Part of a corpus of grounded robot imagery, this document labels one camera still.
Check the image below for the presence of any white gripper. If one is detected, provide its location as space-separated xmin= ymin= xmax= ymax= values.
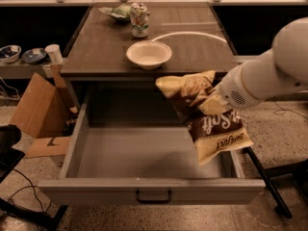
xmin=199 ymin=64 xmax=264 ymax=116

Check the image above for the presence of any brown chip bag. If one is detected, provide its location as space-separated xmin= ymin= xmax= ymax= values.
xmin=155 ymin=70 xmax=253 ymax=166

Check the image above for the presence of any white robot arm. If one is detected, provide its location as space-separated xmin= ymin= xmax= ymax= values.
xmin=199 ymin=17 xmax=308 ymax=115

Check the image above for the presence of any grey cabinet counter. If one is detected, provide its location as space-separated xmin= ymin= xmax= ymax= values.
xmin=60 ymin=2 xmax=244 ymax=113

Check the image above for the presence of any grey open drawer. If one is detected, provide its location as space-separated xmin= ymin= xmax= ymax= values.
xmin=38 ymin=93 xmax=265 ymax=205

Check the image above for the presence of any green chip bag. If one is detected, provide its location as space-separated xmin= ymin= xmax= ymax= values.
xmin=99 ymin=4 xmax=131 ymax=22

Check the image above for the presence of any white paper bowl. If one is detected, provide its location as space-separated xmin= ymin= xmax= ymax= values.
xmin=126 ymin=40 xmax=172 ymax=70

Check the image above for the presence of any green white soda can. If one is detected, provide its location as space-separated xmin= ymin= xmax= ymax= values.
xmin=130 ymin=3 xmax=148 ymax=39

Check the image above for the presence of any black chair base leg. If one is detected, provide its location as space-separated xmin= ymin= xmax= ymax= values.
xmin=244 ymin=147 xmax=293 ymax=218

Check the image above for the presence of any white paper cup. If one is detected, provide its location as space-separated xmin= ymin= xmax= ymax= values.
xmin=45 ymin=44 xmax=63 ymax=64

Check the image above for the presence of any brown cardboard box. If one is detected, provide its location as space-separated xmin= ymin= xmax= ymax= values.
xmin=10 ymin=64 xmax=78 ymax=161

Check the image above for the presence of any grey low shelf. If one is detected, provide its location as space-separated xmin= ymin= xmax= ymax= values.
xmin=0 ymin=59 xmax=53 ymax=79

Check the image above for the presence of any black equipment at left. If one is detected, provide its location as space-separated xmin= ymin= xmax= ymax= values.
xmin=0 ymin=124 xmax=25 ymax=183

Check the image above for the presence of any white blue bowl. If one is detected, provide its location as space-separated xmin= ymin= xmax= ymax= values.
xmin=0 ymin=45 xmax=21 ymax=64

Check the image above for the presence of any black drawer handle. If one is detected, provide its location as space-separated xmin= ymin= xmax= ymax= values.
xmin=136 ymin=191 xmax=172 ymax=205

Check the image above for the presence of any black floor cable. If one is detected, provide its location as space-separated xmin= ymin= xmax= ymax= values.
xmin=6 ymin=168 xmax=54 ymax=231

